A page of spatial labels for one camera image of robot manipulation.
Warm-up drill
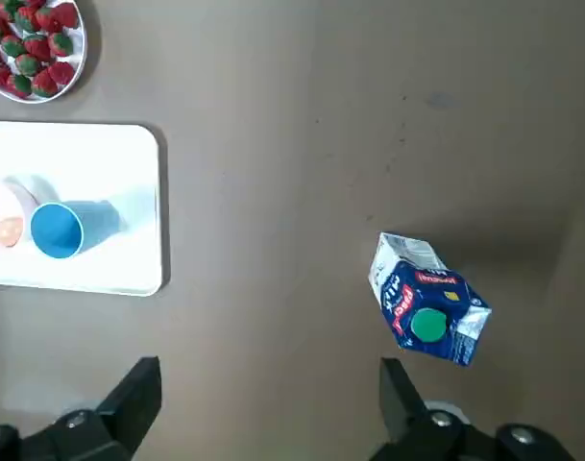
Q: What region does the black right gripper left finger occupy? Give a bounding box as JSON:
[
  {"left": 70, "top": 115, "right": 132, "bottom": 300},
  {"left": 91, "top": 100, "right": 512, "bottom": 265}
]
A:
[{"left": 0, "top": 355, "right": 162, "bottom": 461}]

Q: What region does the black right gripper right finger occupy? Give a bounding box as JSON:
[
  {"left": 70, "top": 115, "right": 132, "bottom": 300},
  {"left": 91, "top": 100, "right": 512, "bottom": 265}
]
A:
[{"left": 368, "top": 357, "right": 579, "bottom": 461}]

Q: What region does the blue white milk carton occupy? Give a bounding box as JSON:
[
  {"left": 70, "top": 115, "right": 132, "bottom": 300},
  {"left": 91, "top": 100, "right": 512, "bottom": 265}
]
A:
[{"left": 367, "top": 231, "right": 493, "bottom": 368}]

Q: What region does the brown egg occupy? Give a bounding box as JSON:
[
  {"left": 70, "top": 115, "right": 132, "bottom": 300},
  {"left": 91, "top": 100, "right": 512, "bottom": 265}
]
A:
[{"left": 0, "top": 215, "right": 25, "bottom": 249}]

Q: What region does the blue cup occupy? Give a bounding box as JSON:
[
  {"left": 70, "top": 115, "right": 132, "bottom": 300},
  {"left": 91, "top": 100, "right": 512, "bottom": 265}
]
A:
[{"left": 30, "top": 199, "right": 128, "bottom": 260}]

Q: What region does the white rectangular tray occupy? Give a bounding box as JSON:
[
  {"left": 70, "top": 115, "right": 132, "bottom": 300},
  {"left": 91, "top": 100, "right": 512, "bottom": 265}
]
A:
[{"left": 0, "top": 121, "right": 171, "bottom": 297}]

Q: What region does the white round plate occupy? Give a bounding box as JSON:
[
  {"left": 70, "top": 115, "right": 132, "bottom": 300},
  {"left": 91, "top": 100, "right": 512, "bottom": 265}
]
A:
[{"left": 0, "top": 0, "right": 88, "bottom": 105}]

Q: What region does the pile of red strawberries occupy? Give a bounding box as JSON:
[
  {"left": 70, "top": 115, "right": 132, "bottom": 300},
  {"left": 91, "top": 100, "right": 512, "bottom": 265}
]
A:
[{"left": 0, "top": 0, "right": 80, "bottom": 100}]

